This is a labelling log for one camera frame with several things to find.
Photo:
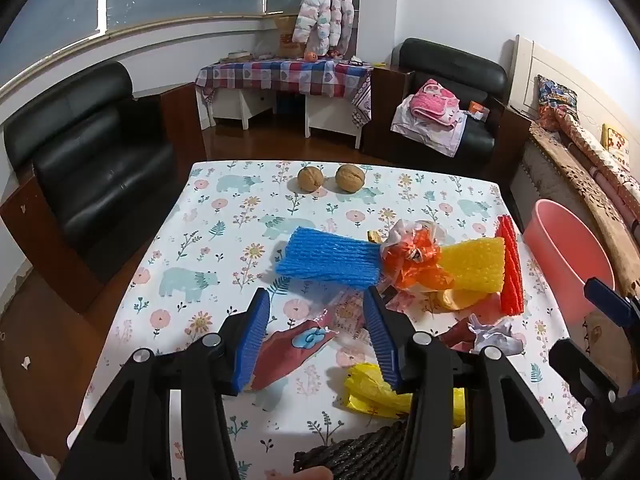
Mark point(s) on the blue foam net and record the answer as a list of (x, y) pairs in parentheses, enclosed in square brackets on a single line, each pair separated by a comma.
[(325, 257)]

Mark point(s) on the orange fruit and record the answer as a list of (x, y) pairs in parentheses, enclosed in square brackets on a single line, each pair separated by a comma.
[(310, 56)]

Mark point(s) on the red foam net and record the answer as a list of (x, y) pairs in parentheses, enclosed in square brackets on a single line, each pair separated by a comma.
[(510, 270)]

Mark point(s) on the orange peel piece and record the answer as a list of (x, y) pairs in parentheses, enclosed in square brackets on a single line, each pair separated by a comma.
[(455, 300)]

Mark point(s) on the yellow floral pillow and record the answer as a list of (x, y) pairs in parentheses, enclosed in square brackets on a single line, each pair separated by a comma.
[(616, 138)]

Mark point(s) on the orange dotted quilt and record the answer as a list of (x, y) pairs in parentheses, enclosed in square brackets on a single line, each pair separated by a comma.
[(590, 145)]

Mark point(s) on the floral bear print tablecloth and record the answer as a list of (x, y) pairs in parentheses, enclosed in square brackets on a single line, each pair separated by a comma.
[(200, 240)]

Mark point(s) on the dark red cloud print wrapper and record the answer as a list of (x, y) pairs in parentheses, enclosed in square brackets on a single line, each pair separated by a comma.
[(285, 355)]

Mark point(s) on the small orange box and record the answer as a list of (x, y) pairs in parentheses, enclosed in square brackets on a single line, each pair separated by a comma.
[(477, 110)]

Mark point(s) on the yellow foam net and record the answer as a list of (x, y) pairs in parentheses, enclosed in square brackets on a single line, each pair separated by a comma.
[(475, 262)]

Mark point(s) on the white bed base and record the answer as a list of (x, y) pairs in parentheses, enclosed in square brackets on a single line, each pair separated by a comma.
[(530, 180)]

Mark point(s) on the pink blanket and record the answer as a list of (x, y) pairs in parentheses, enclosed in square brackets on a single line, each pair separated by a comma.
[(435, 102)]

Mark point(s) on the white side table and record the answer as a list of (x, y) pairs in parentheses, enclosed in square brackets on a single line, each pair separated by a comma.
[(235, 105), (330, 115)]

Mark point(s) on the walnut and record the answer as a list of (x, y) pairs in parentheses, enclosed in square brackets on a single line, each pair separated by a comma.
[(310, 179), (350, 178)]

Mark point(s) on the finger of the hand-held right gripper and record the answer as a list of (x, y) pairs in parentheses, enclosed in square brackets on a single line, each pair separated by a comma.
[(600, 292), (580, 367)]

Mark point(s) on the black foam net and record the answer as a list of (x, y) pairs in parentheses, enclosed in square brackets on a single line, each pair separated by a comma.
[(360, 452)]

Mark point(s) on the white bed headboard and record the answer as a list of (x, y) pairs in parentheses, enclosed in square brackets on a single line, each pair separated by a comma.
[(560, 65)]

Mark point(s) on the floral hanging cloth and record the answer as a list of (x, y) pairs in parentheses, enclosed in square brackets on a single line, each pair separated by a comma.
[(362, 102)]

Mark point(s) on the white printed cloth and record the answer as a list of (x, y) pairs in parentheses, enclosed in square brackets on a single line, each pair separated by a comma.
[(425, 135)]

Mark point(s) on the pink plastic bucket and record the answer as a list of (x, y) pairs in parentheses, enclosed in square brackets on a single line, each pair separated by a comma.
[(560, 250)]

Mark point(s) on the clear red snack wrapper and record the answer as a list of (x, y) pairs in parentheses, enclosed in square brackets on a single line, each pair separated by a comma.
[(347, 315)]

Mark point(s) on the yellow plastic bag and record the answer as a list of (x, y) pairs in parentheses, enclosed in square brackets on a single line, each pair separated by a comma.
[(365, 390)]

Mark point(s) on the crumpled white paper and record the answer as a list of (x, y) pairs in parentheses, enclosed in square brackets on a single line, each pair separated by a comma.
[(495, 337)]

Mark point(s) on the black leather armchair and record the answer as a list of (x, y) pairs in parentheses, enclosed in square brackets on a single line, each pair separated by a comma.
[(450, 65), (100, 170)]

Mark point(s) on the checkered tablecloth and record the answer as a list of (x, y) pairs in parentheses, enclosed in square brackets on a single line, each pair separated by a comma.
[(280, 75)]

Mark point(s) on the colourful floral pillow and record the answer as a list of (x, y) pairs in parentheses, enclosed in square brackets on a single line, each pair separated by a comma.
[(555, 92)]

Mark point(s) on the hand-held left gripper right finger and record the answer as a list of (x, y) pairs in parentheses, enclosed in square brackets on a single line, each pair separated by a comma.
[(382, 340)]

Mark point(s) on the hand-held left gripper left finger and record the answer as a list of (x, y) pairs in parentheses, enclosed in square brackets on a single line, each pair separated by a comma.
[(255, 340)]

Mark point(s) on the small dark red wrapper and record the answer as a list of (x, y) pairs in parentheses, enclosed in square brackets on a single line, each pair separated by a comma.
[(457, 335)]

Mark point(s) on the white pink puffer jacket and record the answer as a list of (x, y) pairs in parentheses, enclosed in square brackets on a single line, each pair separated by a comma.
[(320, 15)]

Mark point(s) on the orange plastic wrapper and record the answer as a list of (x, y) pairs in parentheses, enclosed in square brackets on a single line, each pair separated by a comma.
[(415, 260)]

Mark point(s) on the bed with brown floral cover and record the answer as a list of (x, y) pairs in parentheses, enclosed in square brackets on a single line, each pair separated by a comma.
[(590, 200)]

